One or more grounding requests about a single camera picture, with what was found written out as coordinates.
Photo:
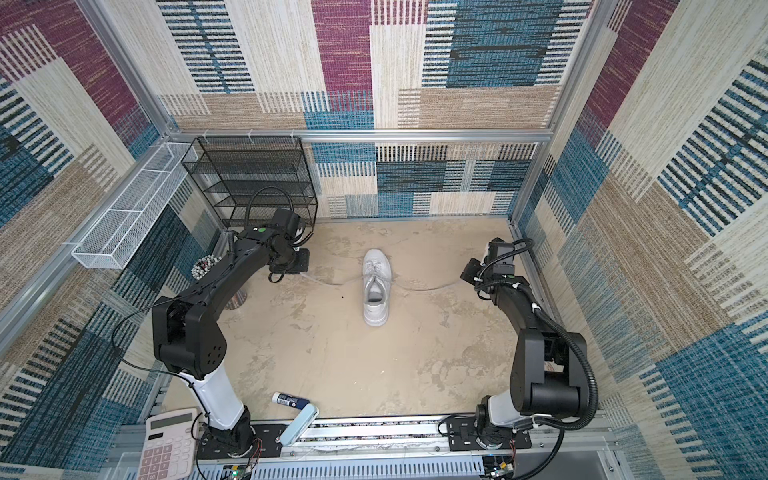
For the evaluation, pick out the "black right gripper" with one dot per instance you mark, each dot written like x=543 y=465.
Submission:
x=467 y=275

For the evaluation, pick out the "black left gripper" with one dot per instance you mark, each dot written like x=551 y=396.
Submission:
x=303 y=266

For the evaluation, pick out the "white leather sneaker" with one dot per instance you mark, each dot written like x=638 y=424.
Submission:
x=376 y=280

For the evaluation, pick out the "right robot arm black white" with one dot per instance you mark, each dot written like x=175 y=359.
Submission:
x=552 y=383

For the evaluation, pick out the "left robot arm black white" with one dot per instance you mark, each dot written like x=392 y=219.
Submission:
x=188 y=341

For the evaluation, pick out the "blue white glue stick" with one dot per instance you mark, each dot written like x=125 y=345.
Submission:
x=288 y=400

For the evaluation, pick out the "pink desk calculator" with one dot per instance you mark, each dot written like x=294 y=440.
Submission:
x=167 y=451

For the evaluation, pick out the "black wire mesh shelf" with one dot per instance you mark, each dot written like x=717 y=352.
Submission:
x=246 y=179

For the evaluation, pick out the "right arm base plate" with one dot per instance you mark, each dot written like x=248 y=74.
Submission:
x=466 y=433

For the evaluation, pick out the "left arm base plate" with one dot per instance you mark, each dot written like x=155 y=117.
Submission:
x=241 y=443

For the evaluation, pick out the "white wire mesh basket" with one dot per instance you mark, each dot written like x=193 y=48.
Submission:
x=119 y=232

